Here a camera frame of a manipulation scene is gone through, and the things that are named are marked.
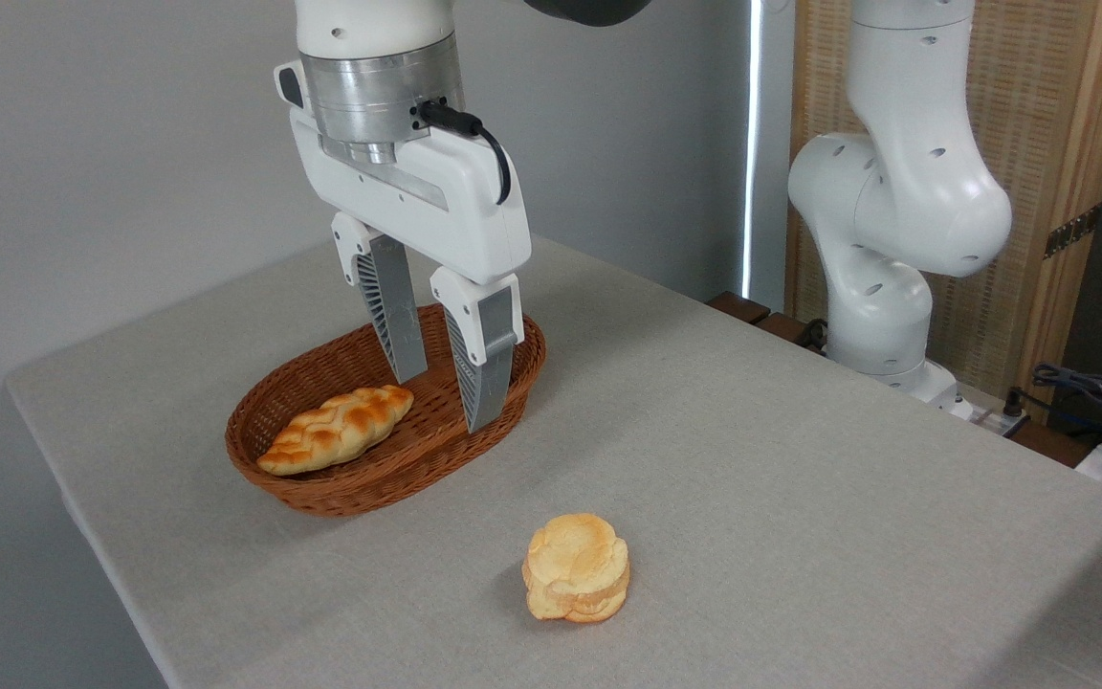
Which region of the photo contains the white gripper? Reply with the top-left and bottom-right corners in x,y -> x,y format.
275,61 -> 533,433

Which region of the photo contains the grey tablecloth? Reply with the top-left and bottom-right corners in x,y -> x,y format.
6,234 -> 1102,689

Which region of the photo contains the bundle of black cables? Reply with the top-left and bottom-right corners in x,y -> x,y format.
1003,362 -> 1102,451

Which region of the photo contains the braided golden bread loaf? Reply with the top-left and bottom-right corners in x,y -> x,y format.
257,385 -> 415,477

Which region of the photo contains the round layered bread roll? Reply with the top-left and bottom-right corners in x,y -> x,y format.
522,513 -> 630,624

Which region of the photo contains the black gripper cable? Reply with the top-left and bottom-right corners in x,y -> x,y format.
413,100 -> 513,206

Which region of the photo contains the rattan and wood screen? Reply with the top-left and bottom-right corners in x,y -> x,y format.
785,0 -> 1102,424

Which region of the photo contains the brown wicker basket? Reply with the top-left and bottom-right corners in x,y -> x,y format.
225,303 -> 547,519

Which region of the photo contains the dark metal screen hinge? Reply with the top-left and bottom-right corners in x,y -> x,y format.
1044,204 -> 1102,259

